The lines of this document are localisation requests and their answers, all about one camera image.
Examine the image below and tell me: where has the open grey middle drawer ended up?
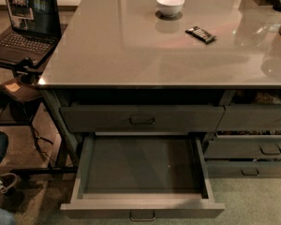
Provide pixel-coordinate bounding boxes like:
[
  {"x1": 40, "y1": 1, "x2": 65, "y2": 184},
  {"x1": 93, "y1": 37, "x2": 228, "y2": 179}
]
[{"x1": 61, "y1": 136, "x2": 225, "y2": 221}]

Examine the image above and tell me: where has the right grey middle drawer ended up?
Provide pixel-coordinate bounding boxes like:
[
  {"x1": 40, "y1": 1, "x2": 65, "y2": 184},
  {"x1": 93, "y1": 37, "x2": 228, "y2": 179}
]
[{"x1": 204, "y1": 135, "x2": 281, "y2": 159}]

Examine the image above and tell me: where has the right grey top drawer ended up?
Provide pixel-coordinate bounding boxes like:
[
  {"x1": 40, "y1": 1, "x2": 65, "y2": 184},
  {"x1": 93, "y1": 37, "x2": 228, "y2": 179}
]
[{"x1": 217, "y1": 105, "x2": 281, "y2": 131}]

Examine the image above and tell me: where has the right grey bottom drawer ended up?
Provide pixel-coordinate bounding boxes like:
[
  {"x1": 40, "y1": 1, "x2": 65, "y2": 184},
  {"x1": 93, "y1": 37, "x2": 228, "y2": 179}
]
[{"x1": 206, "y1": 160, "x2": 281, "y2": 178}]

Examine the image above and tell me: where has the black candy bar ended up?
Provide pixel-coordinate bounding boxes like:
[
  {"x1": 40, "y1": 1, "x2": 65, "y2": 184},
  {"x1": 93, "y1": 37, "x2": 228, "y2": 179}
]
[{"x1": 185, "y1": 26, "x2": 216, "y2": 44}]

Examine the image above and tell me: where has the white ceramic bowl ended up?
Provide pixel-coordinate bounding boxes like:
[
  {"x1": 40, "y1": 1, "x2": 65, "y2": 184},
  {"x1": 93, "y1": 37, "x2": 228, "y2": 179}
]
[{"x1": 156, "y1": 0, "x2": 185, "y2": 17}]

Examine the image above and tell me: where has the brown pouch with note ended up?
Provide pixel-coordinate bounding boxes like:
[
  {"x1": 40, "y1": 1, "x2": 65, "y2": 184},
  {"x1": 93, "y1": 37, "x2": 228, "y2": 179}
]
[{"x1": 0, "y1": 78, "x2": 42, "y2": 104}]

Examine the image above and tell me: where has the black laptop stand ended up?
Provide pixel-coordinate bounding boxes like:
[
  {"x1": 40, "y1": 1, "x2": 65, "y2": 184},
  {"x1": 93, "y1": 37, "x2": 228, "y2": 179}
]
[{"x1": 0, "y1": 23, "x2": 79, "y2": 176}]

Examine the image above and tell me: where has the black open laptop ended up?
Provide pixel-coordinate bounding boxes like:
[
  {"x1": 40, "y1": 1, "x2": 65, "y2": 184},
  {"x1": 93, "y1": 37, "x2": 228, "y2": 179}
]
[{"x1": 0, "y1": 0, "x2": 62, "y2": 68}]

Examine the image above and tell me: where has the brown sneaker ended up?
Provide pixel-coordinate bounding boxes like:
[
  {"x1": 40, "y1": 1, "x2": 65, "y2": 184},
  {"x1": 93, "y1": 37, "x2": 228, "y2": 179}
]
[{"x1": 0, "y1": 172, "x2": 18, "y2": 194}]

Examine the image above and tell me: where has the black cable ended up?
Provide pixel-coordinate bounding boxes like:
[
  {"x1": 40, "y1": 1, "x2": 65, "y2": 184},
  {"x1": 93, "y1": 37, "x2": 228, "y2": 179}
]
[{"x1": 30, "y1": 125, "x2": 58, "y2": 167}]

